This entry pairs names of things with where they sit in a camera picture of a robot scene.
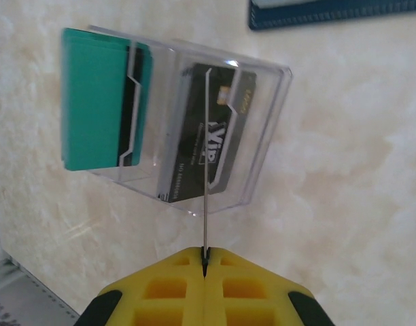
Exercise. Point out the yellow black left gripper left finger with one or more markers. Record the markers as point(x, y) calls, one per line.
point(167, 288)

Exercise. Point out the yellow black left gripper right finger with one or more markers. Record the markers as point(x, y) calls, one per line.
point(248, 288)

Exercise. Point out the black VIP card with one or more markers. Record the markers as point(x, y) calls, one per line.
point(187, 142)
point(206, 210)

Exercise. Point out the navy blue card holder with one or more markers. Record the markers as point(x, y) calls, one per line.
point(330, 20)

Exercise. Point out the clear acrylic card box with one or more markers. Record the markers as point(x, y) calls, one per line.
point(269, 136)

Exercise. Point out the teal plastic card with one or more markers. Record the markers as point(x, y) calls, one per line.
point(92, 102)

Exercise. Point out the aluminium side rail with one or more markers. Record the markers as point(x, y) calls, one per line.
point(21, 282)

